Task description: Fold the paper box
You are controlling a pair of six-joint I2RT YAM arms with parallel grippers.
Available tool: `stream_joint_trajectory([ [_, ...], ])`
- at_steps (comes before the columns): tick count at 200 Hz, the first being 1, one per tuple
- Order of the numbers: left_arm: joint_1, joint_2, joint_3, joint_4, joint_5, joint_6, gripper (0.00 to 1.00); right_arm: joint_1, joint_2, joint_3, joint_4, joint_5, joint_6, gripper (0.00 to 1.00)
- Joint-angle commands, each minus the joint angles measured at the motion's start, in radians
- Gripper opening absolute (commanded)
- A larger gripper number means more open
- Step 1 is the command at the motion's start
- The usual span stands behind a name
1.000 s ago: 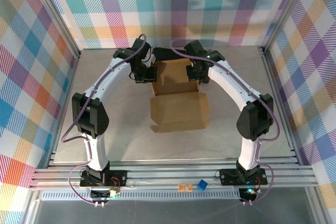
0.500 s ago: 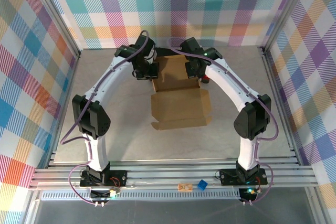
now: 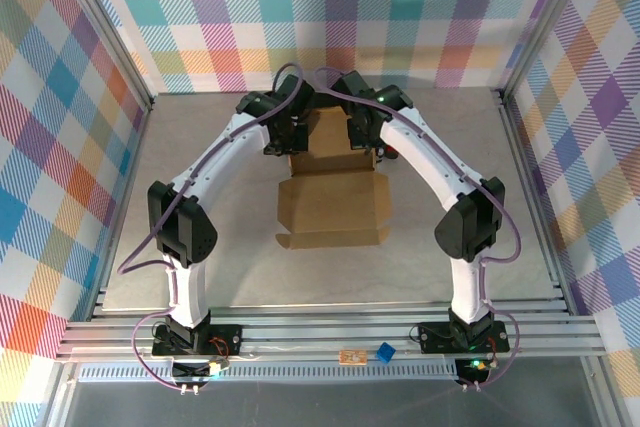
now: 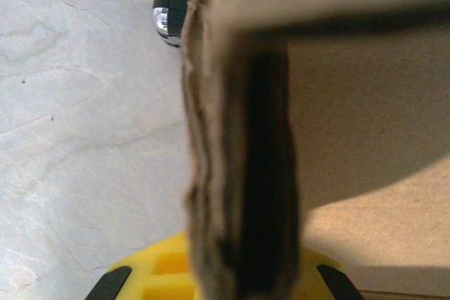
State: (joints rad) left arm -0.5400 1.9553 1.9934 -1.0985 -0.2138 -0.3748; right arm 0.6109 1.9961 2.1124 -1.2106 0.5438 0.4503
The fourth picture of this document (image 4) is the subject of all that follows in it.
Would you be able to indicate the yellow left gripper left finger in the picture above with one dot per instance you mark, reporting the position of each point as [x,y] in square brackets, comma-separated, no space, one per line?
[165,272]

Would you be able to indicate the brown cardboard box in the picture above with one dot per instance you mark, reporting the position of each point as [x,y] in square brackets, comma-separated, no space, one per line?
[334,121]

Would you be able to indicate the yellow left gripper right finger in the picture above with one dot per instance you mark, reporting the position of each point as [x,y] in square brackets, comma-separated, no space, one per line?
[327,275]

